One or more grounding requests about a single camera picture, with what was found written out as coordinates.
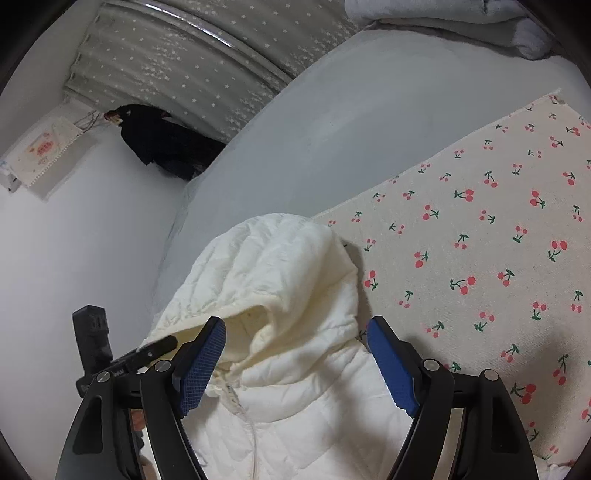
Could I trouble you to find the cherry print blanket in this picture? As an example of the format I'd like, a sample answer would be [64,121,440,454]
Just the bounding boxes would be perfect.
[311,88,591,472]

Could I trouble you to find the grey star print curtain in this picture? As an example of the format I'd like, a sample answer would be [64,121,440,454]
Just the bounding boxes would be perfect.
[62,0,365,144]

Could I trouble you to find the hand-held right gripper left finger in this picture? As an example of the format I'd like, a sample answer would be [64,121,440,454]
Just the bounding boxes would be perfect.
[55,316,227,480]

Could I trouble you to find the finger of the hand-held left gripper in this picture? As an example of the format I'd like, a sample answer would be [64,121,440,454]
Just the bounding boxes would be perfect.
[112,335,179,371]

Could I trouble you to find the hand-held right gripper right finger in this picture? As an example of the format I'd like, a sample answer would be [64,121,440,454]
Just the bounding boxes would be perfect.
[367,316,539,480]

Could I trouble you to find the white hooded puffer jacket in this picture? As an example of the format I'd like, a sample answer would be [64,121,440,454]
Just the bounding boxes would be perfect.
[131,212,536,480]

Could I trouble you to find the grey pillow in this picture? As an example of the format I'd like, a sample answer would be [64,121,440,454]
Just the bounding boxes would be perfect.
[344,0,557,61]

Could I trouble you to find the wall cables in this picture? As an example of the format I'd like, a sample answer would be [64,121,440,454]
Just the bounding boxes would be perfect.
[75,110,103,132]

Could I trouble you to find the grey bed sheet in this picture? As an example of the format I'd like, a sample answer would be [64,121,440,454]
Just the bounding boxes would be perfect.
[157,21,591,324]

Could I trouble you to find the black hanging garment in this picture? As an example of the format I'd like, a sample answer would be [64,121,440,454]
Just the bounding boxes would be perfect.
[105,104,228,182]

